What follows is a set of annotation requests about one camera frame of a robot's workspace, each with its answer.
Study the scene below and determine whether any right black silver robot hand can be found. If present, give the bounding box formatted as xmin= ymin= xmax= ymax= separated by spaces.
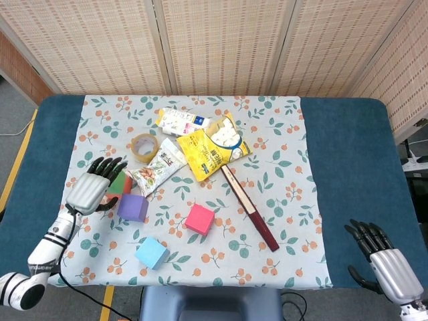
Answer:
xmin=344 ymin=219 xmax=425 ymax=306

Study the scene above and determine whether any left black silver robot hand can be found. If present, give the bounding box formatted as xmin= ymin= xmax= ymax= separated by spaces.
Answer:
xmin=66 ymin=156 xmax=128 ymax=216

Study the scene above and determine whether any green foam block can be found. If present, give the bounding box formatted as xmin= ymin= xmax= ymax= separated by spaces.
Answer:
xmin=106 ymin=171 xmax=128 ymax=195

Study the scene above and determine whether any purple foam cube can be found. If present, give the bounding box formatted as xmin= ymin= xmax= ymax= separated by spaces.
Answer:
xmin=116 ymin=193 xmax=150 ymax=223

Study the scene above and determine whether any light blue foam cube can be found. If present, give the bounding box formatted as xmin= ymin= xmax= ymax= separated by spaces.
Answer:
xmin=134 ymin=236 xmax=171 ymax=271

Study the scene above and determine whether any pink foam cube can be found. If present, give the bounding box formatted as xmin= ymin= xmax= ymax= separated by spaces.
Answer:
xmin=185 ymin=203 xmax=216 ymax=237

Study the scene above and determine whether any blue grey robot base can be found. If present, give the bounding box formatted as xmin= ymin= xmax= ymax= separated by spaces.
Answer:
xmin=138 ymin=286 xmax=284 ymax=321

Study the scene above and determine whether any clear packing tape roll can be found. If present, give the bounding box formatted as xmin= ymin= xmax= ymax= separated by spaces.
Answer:
xmin=130 ymin=133 xmax=160 ymax=165

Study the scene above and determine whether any silver nut snack bag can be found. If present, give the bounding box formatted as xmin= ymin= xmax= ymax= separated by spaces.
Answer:
xmin=126 ymin=138 xmax=189 ymax=198

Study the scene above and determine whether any white power strip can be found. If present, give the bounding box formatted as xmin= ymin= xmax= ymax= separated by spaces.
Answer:
xmin=400 ymin=155 xmax=428 ymax=173

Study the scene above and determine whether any teal blue table cover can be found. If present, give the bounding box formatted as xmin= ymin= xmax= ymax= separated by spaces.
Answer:
xmin=0 ymin=94 xmax=428 ymax=290

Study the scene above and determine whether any white snack packet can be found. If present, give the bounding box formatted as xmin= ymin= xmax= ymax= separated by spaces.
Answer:
xmin=156 ymin=107 xmax=215 ymax=137

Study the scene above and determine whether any yellow marshmallow bag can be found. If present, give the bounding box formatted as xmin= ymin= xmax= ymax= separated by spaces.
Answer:
xmin=176 ymin=112 xmax=253 ymax=183

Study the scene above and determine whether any dark red folded fan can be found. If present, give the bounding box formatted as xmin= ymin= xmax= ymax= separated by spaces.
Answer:
xmin=220 ymin=165 xmax=280 ymax=253

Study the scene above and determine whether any floral tablecloth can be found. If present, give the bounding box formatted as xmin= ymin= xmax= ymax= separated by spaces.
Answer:
xmin=44 ymin=94 xmax=334 ymax=290

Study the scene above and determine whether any bamboo folding screen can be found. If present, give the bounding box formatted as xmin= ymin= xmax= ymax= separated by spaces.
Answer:
xmin=0 ymin=0 xmax=428 ymax=135

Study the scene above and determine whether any white floor cable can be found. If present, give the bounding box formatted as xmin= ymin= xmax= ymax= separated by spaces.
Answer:
xmin=0 ymin=116 xmax=35 ymax=136

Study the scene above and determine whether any black floor cable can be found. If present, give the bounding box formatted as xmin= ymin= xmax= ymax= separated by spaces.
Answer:
xmin=280 ymin=290 xmax=308 ymax=321

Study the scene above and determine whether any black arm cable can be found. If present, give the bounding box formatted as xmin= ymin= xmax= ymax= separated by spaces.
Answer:
xmin=57 ymin=203 xmax=135 ymax=321

